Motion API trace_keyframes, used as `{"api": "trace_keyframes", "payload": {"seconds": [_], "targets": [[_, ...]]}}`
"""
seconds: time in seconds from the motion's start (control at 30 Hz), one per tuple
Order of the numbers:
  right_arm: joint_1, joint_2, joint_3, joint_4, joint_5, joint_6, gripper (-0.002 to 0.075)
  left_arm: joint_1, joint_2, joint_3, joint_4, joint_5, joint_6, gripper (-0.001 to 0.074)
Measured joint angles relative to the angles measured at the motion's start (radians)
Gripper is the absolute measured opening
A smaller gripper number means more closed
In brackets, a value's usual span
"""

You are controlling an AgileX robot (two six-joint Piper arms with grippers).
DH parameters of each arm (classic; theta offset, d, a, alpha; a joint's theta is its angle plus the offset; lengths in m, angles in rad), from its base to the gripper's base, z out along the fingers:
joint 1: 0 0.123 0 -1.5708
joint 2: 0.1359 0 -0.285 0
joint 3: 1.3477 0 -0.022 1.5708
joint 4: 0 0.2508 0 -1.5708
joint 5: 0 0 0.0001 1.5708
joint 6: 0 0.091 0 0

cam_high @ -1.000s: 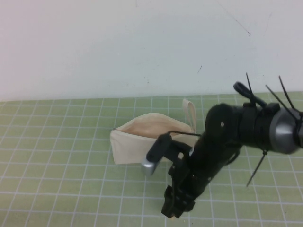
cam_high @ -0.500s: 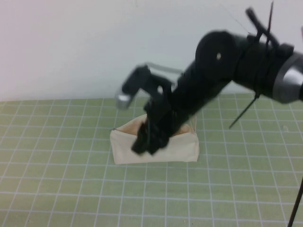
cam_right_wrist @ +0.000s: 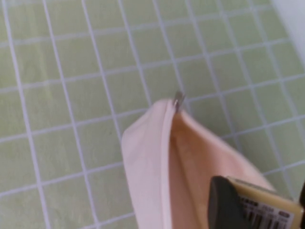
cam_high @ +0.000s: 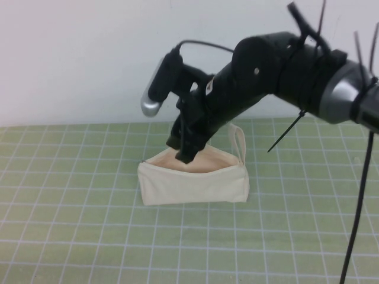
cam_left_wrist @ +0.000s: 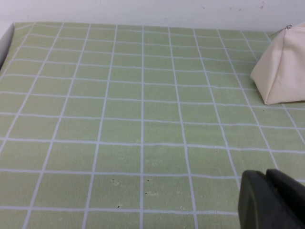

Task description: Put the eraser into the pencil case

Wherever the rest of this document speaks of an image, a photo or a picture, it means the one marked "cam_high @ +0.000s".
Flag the black zip tie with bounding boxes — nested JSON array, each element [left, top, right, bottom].
[[267, 109, 308, 153], [353, 22, 378, 86], [316, 0, 327, 35]]

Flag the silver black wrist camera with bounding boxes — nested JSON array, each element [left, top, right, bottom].
[[140, 50, 208, 118]]

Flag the thin black camera cable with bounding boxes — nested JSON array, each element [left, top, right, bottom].
[[176, 40, 235, 54]]

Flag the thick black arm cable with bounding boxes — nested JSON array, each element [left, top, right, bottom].
[[339, 130, 374, 284]]

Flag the cream fabric pencil case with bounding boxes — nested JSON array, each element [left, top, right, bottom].
[[137, 123, 250, 206]]

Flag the green grid cutting mat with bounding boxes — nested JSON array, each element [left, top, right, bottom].
[[0, 117, 379, 284]]

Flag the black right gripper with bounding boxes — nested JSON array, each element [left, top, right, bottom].
[[165, 73, 238, 165]]

